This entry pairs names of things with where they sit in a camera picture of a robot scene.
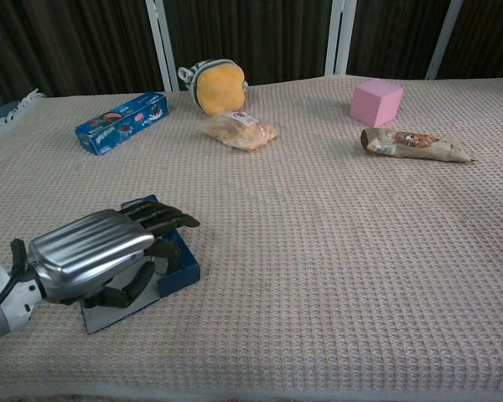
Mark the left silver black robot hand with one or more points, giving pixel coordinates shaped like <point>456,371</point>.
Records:
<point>88,251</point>

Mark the dark blue pencil box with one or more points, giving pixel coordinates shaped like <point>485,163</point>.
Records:
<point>180,281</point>

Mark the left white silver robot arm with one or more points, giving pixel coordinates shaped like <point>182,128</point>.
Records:
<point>12,305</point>

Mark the blue cookie box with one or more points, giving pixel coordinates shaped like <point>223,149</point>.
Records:
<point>121,125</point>

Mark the clear bag of snacks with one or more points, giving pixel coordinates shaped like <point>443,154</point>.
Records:
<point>239,134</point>

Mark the yellow plush toy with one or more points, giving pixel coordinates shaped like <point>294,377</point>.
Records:
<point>220,90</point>

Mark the beige waffle tablecloth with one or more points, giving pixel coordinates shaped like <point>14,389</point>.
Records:
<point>318,251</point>

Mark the pink cube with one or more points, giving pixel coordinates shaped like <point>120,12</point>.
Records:
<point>375,104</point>

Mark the brown beige snack wrapper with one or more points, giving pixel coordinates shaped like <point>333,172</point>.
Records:
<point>411,146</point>

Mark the dark folding screen white frame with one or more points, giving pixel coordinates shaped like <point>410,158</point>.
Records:
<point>255,33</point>

